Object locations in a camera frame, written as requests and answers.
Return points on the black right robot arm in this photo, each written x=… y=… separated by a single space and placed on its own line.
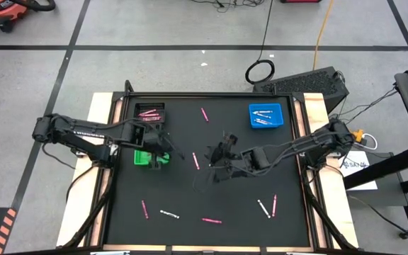
x=296 y=145

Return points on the black plastic basket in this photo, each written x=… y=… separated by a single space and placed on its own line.
x=140 y=106

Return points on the red object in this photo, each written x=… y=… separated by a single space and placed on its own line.
x=299 y=1

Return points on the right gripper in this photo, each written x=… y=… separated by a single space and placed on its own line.
x=230 y=161

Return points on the black table mat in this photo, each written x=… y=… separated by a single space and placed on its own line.
x=175 y=191

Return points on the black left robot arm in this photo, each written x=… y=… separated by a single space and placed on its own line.
x=83 y=129

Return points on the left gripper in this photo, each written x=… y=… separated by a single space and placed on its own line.
x=156 y=141

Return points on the blue plastic basket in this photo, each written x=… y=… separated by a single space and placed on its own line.
x=276 y=122

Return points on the black metal table frame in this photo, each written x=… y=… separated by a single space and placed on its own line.
x=225 y=94

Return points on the black computer tower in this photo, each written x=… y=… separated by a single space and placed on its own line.
x=314 y=83

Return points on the white paper sheet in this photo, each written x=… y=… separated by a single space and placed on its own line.
x=363 y=177

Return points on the pink crayon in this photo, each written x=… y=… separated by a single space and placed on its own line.
x=212 y=220
x=154 y=115
x=274 y=205
x=144 y=209
x=152 y=119
x=147 y=112
x=204 y=114
x=195 y=161

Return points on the green plastic basket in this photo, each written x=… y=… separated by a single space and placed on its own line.
x=139 y=157

